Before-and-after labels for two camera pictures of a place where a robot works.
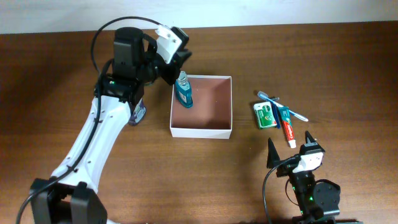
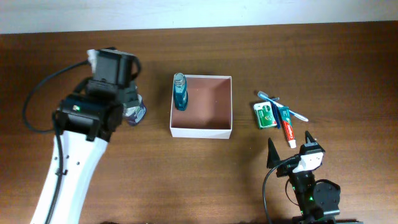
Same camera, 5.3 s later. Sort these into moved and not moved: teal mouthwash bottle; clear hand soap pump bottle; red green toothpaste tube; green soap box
Moved: teal mouthwash bottle
Not moved: green soap box; red green toothpaste tube; clear hand soap pump bottle
